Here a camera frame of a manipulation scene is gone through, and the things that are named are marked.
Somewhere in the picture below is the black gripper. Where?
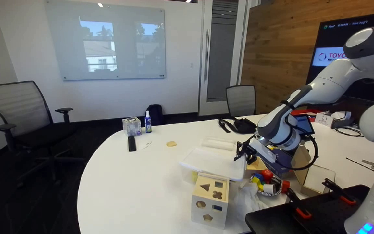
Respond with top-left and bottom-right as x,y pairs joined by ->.
234,138 -> 292,170

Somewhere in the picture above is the white plastic lid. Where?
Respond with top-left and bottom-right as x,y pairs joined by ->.
179,147 -> 246,181

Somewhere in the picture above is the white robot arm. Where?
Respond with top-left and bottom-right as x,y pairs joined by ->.
234,27 -> 374,164

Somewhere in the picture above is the small open wooden box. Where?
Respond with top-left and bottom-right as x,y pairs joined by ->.
246,157 -> 266,172

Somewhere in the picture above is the colourful toy pile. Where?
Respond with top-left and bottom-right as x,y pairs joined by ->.
251,169 -> 290,198

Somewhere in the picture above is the grey mesh office chair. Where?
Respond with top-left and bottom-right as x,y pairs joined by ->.
226,85 -> 256,117

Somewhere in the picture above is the wooden shape sorter box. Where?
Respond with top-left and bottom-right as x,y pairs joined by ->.
191,173 -> 230,229

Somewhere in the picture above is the black tablet display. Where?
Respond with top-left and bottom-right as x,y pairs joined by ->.
296,114 -> 314,135

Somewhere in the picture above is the open cardboard box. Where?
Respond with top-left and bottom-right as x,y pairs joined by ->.
291,146 -> 335,196

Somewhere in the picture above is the whiteboard cleaner spray bottle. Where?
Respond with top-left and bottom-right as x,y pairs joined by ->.
144,111 -> 152,133

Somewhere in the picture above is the glass whiteboard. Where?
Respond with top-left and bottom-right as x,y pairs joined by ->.
46,0 -> 166,81

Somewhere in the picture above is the black mesh office chair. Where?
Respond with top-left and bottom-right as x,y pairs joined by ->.
0,81 -> 79,186

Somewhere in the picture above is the black bag with straps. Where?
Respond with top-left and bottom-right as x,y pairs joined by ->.
218,118 -> 256,134

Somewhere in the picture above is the orange handled clamp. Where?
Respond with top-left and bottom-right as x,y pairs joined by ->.
322,178 -> 357,205
286,190 -> 312,220

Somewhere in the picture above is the wall television screen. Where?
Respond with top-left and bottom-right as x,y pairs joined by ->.
307,14 -> 374,101

